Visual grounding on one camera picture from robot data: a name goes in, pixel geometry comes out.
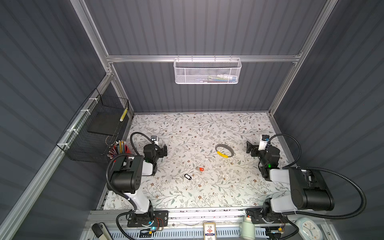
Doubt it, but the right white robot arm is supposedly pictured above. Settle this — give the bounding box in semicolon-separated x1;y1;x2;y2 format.
246;140;335;223

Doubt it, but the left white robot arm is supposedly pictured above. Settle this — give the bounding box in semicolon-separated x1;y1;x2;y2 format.
106;144;168;218

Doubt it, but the red pencil cup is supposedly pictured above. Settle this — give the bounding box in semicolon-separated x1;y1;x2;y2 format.
107;140;132;161

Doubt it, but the black key tag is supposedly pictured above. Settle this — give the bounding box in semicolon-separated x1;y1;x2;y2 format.
184;174;192;181

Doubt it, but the yellow marker in basket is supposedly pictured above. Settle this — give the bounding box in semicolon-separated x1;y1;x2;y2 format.
120;108;128;122

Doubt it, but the pale green bottle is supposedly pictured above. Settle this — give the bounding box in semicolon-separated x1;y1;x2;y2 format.
240;216;256;240

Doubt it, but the small card box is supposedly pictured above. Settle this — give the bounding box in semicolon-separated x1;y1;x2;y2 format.
203;222;217;240

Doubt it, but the white analog clock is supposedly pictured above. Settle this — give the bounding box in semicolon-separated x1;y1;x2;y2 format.
296;218;324;240

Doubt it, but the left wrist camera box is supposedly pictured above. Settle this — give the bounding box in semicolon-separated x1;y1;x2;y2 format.
151;136;159;145

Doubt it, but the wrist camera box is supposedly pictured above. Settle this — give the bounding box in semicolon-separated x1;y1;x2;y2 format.
258;135;270;151
151;136;159;145

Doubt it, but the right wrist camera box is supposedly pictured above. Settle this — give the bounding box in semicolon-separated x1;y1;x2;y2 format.
258;135;270;151

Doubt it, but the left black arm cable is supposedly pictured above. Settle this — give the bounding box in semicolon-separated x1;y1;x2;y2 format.
105;131;160;240

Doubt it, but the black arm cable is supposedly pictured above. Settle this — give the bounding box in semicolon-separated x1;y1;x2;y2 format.
105;131;160;240
266;133;367;220

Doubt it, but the black wire wall basket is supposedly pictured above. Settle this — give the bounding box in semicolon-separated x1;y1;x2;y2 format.
57;89;130;164

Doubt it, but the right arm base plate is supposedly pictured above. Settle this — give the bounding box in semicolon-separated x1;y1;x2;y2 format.
245;208;288;225

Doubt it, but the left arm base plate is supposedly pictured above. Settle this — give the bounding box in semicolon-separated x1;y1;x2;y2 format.
127;211;169;228

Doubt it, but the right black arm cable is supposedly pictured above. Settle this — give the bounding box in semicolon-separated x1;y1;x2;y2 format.
266;133;367;220

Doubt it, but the slotted cable duct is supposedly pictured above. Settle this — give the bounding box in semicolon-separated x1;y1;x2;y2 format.
128;226;268;240

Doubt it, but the white mesh wall basket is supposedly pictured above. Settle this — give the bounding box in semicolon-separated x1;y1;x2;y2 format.
173;58;242;85

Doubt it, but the black handle tool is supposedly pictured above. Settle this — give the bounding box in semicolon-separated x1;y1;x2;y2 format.
92;223;113;240

